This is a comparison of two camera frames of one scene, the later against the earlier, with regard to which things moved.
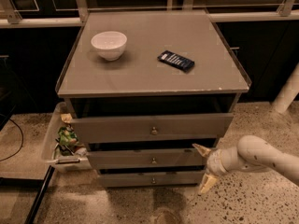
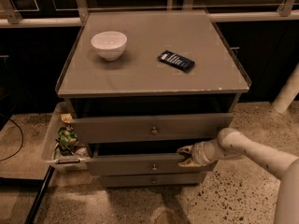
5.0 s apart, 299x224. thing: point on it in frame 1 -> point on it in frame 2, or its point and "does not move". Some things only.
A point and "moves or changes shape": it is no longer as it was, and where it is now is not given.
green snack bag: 66,136 does not move
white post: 286,96 does not move
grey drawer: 144,158 moves or changes shape
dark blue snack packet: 176,60 does not move
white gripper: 214,164 -> 197,154
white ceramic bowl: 109,45 does not move
